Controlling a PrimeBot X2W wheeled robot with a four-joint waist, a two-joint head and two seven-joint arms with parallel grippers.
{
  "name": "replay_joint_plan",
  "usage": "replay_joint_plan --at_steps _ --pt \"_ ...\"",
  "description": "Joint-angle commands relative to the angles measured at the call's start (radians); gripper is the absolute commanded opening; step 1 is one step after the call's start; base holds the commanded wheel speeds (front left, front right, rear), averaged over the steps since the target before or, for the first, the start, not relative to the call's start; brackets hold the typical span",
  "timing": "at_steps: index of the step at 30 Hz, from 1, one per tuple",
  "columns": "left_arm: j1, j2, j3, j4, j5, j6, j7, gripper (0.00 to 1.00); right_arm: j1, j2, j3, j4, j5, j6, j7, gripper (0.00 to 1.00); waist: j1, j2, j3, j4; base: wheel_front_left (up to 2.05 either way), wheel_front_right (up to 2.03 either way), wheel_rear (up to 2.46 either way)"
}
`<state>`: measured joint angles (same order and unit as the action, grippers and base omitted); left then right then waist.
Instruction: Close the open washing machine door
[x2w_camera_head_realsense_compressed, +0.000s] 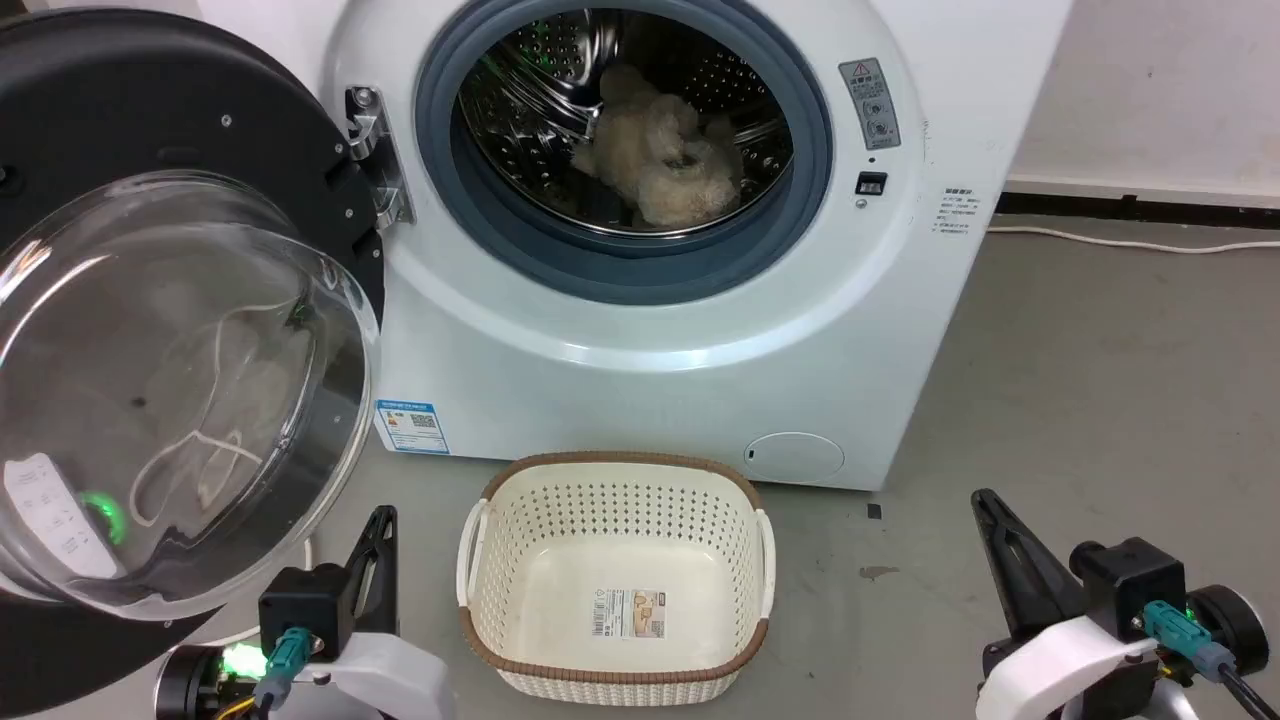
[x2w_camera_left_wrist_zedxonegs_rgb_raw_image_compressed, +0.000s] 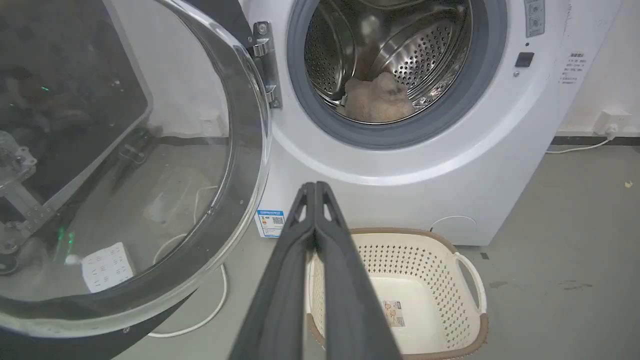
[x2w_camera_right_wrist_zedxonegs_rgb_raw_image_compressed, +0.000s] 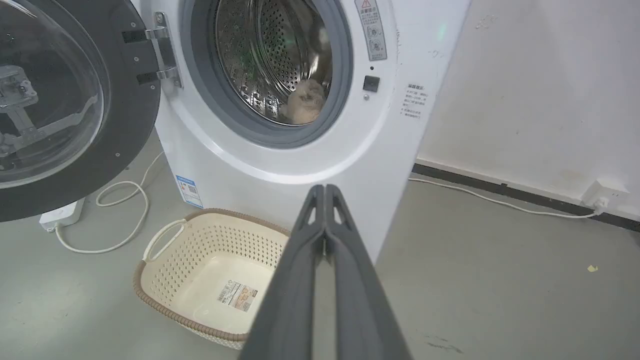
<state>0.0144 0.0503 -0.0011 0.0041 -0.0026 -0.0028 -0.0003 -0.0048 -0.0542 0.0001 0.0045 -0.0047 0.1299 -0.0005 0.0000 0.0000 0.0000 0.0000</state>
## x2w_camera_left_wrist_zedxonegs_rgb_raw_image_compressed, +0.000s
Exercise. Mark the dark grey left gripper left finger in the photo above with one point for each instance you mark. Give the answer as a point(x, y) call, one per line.
point(280, 300)

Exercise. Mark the blue energy label sticker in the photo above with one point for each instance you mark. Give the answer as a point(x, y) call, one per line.
point(270, 223)

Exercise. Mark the white front-load washing machine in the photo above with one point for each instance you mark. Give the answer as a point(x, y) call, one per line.
point(450, 165)

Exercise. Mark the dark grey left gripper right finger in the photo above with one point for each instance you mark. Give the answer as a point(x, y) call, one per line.
point(350, 300)

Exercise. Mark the cream perforated laundry basket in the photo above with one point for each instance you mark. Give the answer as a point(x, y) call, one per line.
point(430, 300)

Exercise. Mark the beige cloth in drum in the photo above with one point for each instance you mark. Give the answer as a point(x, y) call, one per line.
point(378, 100)

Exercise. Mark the white wall plug adapter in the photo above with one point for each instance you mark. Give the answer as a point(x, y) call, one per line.
point(611, 121)

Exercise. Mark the transparent washer door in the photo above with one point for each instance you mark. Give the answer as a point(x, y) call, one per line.
point(150, 150)

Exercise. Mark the chrome door hinge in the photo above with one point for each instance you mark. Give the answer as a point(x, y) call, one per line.
point(266, 62)

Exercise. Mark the white power strip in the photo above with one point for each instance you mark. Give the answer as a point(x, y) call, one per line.
point(106, 267)

